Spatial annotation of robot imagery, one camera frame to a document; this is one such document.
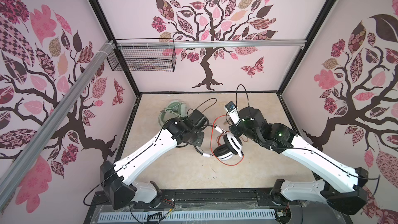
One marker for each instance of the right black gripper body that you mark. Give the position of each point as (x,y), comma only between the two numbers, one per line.
(239,129)

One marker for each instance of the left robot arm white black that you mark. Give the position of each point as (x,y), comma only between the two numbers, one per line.
(118,179)

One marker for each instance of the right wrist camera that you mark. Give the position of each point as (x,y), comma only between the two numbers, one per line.
(232,112)

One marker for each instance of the aluminium rail wall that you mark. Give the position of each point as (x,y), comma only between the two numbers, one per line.
(17,171)
(210,44)

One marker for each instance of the aluminium rail left wall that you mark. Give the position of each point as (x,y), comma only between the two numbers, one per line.
(17,171)

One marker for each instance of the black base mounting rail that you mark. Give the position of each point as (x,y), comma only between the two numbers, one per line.
(263,196)

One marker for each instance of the mint green headphones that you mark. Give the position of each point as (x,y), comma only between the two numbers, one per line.
(174,109)

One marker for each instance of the white black headphones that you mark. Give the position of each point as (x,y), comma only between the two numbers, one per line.
(227,146)

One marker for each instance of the aluminium rail back wall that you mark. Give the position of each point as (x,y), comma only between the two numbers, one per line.
(210,44)

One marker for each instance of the black wire mesh basket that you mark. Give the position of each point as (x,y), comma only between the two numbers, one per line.
(143,54)

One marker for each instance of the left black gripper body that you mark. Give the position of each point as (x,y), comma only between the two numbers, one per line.
(196,138)

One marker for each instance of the white slotted cable duct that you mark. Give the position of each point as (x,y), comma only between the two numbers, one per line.
(185,216)

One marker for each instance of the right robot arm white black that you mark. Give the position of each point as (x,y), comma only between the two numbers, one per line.
(341,187)

